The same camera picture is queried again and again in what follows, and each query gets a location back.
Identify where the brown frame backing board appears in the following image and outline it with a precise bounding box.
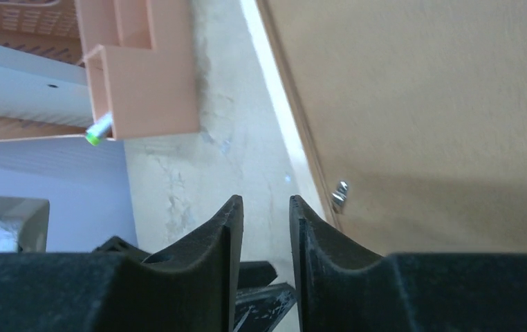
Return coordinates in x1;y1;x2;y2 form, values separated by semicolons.
258;1;527;255

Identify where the white board in organizer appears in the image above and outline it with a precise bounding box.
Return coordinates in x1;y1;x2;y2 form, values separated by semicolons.
0;46;93;127

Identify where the wooden picture frame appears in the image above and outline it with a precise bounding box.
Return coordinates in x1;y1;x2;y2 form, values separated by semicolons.
240;1;343;231

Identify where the orange plastic file organizer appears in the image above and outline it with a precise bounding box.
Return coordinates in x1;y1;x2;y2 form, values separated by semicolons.
0;1;200;142

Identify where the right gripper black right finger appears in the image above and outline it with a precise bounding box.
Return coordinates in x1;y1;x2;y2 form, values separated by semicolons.
289;195;527;331

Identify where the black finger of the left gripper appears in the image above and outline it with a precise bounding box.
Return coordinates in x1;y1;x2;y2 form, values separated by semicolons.
233;283;297;332
93;236;277;289

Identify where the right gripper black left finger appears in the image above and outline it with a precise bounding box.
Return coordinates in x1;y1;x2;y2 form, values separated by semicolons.
0;195;243;331

